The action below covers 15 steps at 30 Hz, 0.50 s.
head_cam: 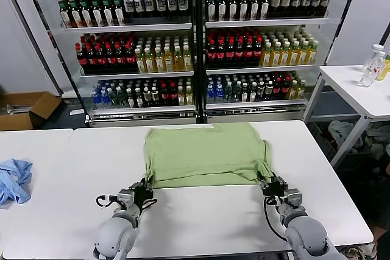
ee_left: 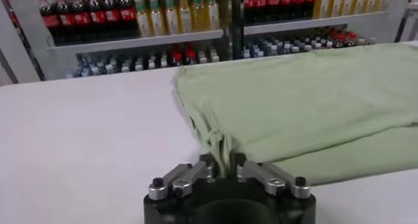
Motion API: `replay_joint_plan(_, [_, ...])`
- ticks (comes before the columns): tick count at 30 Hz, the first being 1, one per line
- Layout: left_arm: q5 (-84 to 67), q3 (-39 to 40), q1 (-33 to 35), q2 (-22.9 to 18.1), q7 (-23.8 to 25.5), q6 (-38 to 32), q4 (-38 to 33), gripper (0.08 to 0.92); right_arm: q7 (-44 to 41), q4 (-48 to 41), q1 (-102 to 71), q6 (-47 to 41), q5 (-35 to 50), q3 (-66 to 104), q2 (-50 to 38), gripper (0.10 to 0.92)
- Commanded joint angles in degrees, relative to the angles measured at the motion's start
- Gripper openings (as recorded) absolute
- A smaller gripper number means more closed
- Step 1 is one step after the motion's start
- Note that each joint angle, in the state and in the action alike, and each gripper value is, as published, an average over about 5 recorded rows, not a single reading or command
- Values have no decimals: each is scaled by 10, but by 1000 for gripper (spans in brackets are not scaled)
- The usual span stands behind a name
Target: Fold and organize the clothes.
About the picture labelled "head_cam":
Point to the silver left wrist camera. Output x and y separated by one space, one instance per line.
125 197

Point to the yellow juice bottle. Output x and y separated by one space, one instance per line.
178 63
140 65
303 56
169 64
285 57
266 57
312 55
160 64
275 57
188 62
150 65
293 56

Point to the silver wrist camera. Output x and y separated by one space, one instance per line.
125 197
294 198

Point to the clear bottle white cap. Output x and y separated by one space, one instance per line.
377 47

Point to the silver metal rods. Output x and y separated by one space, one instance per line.
18 109

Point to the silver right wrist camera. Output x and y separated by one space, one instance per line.
294 198

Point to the small yellow drink bottle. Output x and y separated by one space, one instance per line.
181 96
189 95
294 90
301 90

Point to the small white floor object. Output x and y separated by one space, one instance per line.
76 111

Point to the light green t-shirt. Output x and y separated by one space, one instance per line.
207 156

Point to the open cardboard box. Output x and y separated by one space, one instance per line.
42 107

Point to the clear bottle red label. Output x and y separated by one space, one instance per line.
368 76

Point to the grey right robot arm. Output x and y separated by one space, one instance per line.
304 235

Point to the crumpled blue cloth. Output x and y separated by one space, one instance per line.
15 181

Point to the green cap tea bottle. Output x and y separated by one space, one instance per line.
119 15
211 10
222 10
254 9
243 10
108 16
76 17
86 16
65 18
265 9
97 16
233 10

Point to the dark bottle beige label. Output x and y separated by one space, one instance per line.
276 1
285 0

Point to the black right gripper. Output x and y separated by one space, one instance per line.
275 191

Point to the grey white crumpled cloth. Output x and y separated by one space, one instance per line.
342 129

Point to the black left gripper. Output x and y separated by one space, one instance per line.
143 197

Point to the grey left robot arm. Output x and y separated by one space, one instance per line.
115 235

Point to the small blue water bottle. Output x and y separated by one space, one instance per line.
97 98
219 94
211 94
105 98

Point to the beige sneaker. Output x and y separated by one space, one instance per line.
371 249

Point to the small dark white cap bottle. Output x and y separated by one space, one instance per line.
246 92
139 98
255 92
263 92
271 91
130 98
147 97
155 97

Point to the white beverage display cabinet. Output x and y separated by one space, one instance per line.
265 22
122 27

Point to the small clear green bottle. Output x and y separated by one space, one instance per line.
228 93
122 98
114 98
238 93

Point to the white side table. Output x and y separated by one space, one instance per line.
344 83

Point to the grey green crumpled cloth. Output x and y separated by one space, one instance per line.
377 141

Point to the small red cap cola bottle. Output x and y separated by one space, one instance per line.
279 90
164 95
287 90
173 95

